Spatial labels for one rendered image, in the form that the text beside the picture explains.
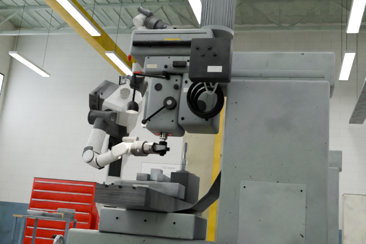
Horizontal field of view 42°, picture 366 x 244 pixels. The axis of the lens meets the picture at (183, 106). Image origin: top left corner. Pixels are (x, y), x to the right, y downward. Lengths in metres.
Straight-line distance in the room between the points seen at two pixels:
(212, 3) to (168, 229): 1.26
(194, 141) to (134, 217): 2.05
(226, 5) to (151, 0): 9.31
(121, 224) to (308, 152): 0.99
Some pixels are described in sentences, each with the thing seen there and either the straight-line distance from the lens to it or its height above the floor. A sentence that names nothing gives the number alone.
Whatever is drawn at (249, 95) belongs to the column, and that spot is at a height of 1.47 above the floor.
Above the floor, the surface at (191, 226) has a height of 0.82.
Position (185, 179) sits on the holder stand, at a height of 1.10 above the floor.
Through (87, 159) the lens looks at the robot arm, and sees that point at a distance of 2.89.
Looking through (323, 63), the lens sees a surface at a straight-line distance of 2.58.
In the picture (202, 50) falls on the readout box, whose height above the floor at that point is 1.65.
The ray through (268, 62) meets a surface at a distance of 2.59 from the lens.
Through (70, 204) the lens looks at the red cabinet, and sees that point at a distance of 7.91.
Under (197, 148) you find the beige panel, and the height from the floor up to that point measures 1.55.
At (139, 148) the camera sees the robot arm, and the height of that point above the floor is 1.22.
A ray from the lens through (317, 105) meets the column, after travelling 2.39.
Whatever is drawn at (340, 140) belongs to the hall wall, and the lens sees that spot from 11.81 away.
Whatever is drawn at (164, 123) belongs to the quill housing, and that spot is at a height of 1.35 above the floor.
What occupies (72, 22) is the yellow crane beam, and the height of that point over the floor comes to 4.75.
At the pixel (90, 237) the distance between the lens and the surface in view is 2.59.
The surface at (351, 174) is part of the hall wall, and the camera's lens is 11.70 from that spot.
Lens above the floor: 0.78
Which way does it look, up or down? 15 degrees up
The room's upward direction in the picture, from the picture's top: 5 degrees clockwise
